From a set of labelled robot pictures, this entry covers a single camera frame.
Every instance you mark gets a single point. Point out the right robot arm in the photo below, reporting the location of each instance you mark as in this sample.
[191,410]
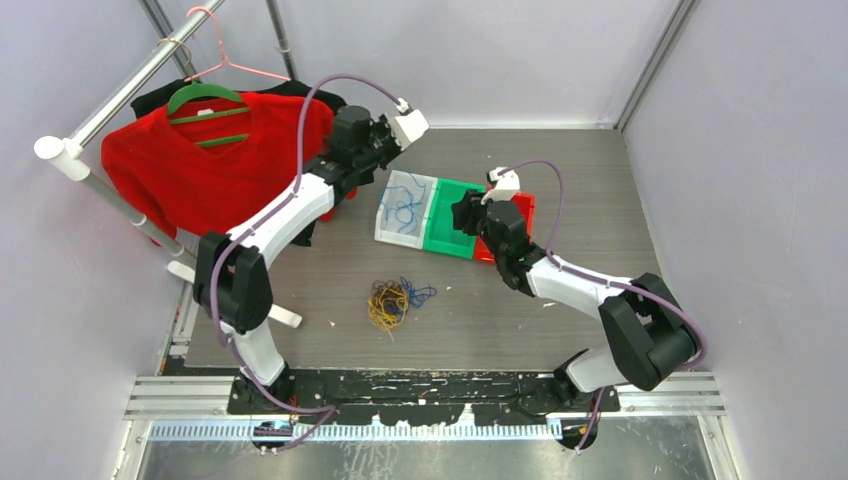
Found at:
[648,337]

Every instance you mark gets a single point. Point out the pink wire hanger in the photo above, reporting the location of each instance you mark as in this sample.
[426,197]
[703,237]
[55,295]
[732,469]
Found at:
[224,59]

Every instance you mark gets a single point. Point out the red plastic bin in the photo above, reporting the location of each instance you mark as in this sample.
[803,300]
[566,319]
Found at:
[526,206]

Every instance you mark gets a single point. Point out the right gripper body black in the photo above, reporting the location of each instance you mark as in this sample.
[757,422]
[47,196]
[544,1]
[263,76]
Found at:
[494,244]

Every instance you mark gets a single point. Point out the white slotted cable duct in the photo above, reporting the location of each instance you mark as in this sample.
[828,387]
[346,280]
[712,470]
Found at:
[278,431]

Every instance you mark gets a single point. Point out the white plastic bin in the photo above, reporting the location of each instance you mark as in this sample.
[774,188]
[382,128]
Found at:
[402,214]

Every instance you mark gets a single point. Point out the white clothes rack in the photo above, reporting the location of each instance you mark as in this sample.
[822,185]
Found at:
[153,173]

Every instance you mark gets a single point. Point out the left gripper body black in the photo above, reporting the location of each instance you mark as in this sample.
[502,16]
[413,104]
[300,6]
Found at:
[382,146]

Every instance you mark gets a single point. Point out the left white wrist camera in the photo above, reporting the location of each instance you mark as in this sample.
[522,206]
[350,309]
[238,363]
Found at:
[408,127]

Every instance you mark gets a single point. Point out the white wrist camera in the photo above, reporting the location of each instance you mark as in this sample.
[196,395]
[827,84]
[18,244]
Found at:
[408,127]
[503,182]

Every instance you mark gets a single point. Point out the green plastic bin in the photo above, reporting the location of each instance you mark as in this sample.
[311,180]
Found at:
[440,236]

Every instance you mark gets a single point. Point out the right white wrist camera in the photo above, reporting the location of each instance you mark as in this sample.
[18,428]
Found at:
[503,182]

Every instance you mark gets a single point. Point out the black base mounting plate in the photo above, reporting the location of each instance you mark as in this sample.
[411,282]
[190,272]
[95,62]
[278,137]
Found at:
[426,398]

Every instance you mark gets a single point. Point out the red t-shirt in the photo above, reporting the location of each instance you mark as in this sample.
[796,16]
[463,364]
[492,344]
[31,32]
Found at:
[258,147]

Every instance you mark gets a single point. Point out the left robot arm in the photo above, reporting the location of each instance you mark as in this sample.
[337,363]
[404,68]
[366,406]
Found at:
[231,278]

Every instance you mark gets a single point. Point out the green clothes hanger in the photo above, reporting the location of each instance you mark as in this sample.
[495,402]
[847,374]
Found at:
[195,91]

